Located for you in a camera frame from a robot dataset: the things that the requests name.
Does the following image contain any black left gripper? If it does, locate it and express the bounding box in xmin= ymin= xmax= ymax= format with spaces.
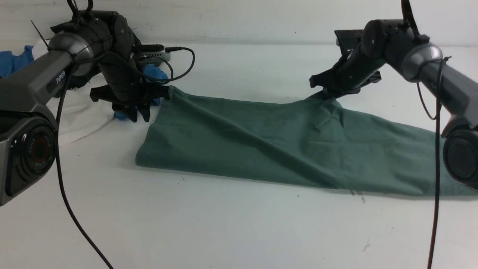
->
xmin=89 ymin=52 xmax=171 ymax=123

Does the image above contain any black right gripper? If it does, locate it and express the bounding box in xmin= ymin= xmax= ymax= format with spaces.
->
xmin=309 ymin=47 xmax=382 ymax=99

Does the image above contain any green long-sleeve top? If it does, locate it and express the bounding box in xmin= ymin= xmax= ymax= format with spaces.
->
xmin=135 ymin=85 xmax=478 ymax=197

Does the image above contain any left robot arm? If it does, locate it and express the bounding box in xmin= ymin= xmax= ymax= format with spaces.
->
xmin=0 ymin=6 xmax=171 ymax=205

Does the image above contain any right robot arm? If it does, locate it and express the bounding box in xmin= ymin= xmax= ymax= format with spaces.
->
xmin=309 ymin=20 xmax=478 ymax=190

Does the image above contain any white garment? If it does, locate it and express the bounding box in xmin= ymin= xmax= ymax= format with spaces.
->
xmin=32 ymin=39 xmax=116 ymax=147

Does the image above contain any dark grey garment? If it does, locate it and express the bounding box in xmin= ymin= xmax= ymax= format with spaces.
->
xmin=50 ymin=22 xmax=100 ymax=89

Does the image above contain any blue garment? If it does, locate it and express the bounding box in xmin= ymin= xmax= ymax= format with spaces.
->
xmin=0 ymin=45 xmax=169 ymax=122

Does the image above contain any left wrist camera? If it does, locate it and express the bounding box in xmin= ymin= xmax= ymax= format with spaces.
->
xmin=132 ymin=44 xmax=171 ymax=62

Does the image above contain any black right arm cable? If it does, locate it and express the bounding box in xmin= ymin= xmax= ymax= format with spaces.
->
xmin=401 ymin=0 xmax=452 ymax=269

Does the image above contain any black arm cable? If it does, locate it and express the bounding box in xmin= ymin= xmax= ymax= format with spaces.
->
xmin=401 ymin=0 xmax=452 ymax=269
xmin=55 ymin=0 xmax=196 ymax=269

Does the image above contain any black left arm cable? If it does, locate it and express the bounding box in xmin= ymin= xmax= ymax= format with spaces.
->
xmin=55 ymin=0 xmax=196 ymax=269

